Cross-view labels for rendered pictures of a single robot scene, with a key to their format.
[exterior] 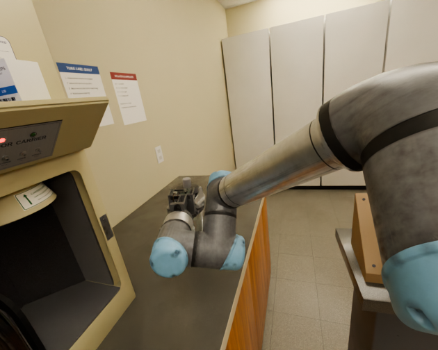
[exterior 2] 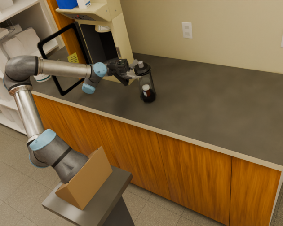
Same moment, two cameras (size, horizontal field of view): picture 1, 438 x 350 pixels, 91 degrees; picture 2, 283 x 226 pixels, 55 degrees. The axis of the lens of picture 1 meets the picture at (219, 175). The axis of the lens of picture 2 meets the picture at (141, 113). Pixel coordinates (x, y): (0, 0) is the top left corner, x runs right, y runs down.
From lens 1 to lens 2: 169 cm
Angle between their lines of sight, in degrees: 93
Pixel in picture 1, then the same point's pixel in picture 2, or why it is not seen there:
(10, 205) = (97, 27)
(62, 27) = not seen: outside the picture
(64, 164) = (105, 23)
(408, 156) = not seen: hidden behind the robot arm
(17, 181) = (94, 22)
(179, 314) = (112, 98)
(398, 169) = not seen: hidden behind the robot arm
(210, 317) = (105, 106)
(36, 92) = (82, 6)
